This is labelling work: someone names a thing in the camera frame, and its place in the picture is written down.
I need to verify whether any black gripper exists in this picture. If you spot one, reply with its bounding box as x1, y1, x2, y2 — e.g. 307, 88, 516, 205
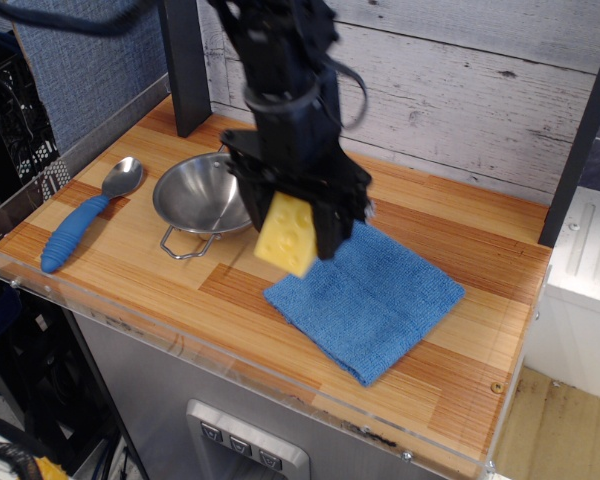
220, 87, 374, 262

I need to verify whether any yellow toy cheese wedge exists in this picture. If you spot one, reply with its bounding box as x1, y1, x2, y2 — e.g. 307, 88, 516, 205
254, 192, 317, 278

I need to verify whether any small steel two-handled pot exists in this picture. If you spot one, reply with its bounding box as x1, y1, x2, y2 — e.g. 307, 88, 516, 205
152, 149, 252, 260

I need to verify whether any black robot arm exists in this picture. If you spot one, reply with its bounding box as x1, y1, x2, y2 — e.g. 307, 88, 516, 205
211, 1, 371, 260

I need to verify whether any blue knitted cloth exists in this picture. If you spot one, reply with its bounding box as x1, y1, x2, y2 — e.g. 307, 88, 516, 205
264, 222, 465, 387

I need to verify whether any silver dispenser button panel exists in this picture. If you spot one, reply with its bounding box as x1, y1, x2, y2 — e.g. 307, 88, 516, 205
186, 399, 311, 479

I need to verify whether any black plastic crate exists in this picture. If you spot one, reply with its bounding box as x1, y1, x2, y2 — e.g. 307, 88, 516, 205
0, 32, 71, 204

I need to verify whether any white appliance top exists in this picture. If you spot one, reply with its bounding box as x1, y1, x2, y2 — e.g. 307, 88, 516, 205
549, 187, 600, 301

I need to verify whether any clear acrylic table guard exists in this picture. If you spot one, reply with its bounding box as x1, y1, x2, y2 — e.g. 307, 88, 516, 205
0, 100, 550, 479

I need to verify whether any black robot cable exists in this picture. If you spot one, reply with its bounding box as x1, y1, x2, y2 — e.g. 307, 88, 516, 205
324, 54, 370, 132

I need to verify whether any spoon with blue handle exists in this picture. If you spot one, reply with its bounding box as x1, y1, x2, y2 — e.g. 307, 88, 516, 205
41, 157, 143, 273

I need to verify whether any dark right shelf post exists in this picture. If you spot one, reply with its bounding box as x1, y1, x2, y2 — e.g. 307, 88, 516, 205
538, 68, 600, 248

